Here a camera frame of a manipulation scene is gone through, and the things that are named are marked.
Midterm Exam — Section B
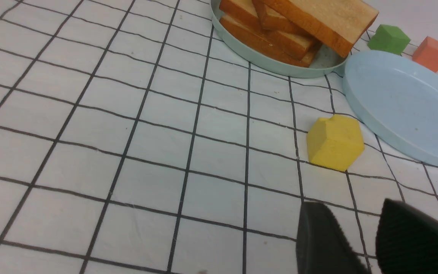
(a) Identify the yellow foam block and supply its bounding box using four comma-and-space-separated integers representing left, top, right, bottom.
306, 114, 365, 172

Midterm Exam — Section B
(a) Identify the white black-grid tablecloth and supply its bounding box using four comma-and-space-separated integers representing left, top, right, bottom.
0, 0, 438, 274

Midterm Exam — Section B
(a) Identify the green-grey bread plate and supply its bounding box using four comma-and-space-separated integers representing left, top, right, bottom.
209, 0, 347, 78

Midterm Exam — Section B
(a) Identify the light blue centre plate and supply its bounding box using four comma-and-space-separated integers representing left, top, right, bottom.
343, 51, 438, 166

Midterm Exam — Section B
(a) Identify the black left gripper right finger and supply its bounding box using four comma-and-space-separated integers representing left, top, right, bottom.
376, 198, 438, 274

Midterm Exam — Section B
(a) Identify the toast slice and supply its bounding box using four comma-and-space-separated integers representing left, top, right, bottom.
263, 0, 379, 58
219, 0, 322, 60
219, 14, 321, 67
252, 0, 311, 37

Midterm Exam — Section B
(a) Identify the green foam cube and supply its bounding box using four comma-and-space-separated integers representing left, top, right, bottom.
367, 24, 411, 56

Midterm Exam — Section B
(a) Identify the orange foam cube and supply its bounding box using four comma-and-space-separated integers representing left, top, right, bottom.
412, 36, 438, 73

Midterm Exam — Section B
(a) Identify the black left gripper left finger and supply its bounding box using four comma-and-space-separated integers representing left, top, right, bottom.
297, 202, 369, 274

